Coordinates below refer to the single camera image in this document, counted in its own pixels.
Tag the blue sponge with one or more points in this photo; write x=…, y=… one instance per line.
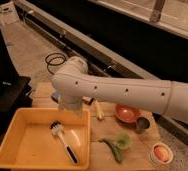
x=55, y=96

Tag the green pepper toy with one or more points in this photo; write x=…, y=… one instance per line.
x=115, y=151

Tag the small metal cup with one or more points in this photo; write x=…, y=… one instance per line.
x=142, y=124

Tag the yellow plastic tub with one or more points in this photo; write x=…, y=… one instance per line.
x=29, y=144

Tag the yellow corn toy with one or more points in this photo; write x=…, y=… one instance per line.
x=99, y=111

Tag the white device on floor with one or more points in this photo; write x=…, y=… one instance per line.
x=8, y=14

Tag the white bowl with orange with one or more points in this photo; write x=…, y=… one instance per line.
x=161, y=154

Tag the dark scrub brush block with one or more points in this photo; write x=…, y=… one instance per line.
x=88, y=100

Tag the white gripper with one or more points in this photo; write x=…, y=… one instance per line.
x=76, y=107

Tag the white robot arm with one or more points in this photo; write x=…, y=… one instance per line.
x=158, y=96

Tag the white dish brush black handle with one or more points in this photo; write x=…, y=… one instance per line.
x=58, y=130

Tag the green plastic cup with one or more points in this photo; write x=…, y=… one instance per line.
x=123, y=141

